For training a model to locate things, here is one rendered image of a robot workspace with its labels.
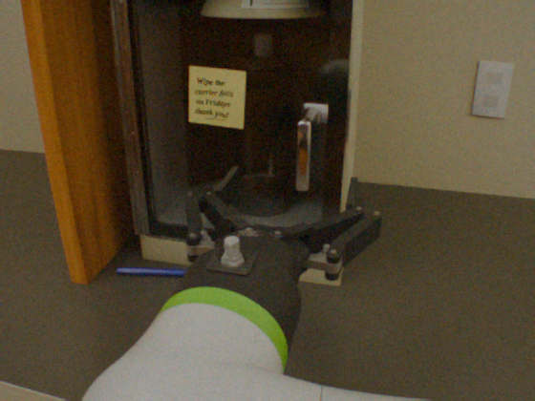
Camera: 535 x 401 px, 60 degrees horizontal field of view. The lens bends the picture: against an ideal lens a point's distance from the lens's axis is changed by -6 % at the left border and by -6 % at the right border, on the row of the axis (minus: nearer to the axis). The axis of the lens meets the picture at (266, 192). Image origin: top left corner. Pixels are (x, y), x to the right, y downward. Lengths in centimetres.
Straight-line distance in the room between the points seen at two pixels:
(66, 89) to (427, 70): 70
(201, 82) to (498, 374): 52
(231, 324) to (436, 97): 85
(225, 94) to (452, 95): 57
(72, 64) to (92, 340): 37
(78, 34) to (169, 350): 53
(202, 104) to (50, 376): 39
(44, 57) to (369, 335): 54
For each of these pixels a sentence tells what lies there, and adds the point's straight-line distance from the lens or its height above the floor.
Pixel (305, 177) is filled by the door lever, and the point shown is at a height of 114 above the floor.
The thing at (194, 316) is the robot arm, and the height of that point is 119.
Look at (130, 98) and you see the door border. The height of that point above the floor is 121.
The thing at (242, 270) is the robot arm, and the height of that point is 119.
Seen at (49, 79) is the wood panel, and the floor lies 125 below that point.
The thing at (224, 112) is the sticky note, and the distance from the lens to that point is 65.
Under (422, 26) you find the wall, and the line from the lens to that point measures 104.
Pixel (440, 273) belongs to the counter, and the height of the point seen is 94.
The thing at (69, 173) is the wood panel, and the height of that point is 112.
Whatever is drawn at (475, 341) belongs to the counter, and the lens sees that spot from 69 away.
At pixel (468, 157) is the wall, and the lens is 112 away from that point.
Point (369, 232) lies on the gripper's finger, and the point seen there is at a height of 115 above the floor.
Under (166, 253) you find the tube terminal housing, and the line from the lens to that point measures 79.
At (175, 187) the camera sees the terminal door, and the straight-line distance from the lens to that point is 72.
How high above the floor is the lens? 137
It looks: 25 degrees down
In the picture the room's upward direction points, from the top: straight up
